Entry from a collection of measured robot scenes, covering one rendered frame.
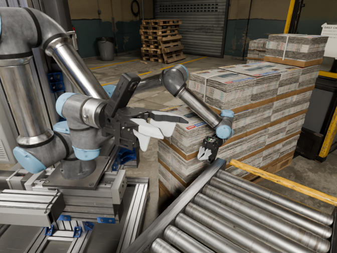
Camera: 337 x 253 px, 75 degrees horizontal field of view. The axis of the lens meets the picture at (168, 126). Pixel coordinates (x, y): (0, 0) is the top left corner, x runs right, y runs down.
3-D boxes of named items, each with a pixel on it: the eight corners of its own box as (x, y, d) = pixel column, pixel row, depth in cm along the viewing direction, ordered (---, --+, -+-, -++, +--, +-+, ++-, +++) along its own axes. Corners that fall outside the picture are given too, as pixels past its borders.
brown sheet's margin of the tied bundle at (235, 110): (206, 110, 158) (206, 104, 156) (234, 102, 172) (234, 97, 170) (222, 117, 146) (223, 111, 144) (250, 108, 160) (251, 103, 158)
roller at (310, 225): (208, 186, 101) (212, 177, 103) (330, 245, 76) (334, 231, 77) (205, 182, 97) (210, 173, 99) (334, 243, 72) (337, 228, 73)
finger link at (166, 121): (186, 136, 56) (150, 133, 56) (188, 113, 54) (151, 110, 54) (186, 141, 53) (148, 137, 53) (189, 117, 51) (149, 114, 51)
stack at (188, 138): (157, 196, 198) (155, 109, 160) (244, 155, 255) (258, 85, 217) (183, 226, 169) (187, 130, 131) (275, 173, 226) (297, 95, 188)
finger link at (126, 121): (152, 131, 46) (134, 118, 53) (152, 123, 45) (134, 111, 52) (131, 134, 43) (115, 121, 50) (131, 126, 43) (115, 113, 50)
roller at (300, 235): (200, 195, 96) (206, 185, 98) (328, 260, 71) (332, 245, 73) (198, 191, 93) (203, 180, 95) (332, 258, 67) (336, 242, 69)
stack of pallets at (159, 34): (161, 55, 890) (161, 19, 832) (181, 57, 844) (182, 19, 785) (140, 60, 791) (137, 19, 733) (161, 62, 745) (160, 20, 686)
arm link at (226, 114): (233, 116, 122) (231, 134, 127) (235, 109, 132) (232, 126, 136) (219, 115, 124) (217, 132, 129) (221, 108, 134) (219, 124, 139)
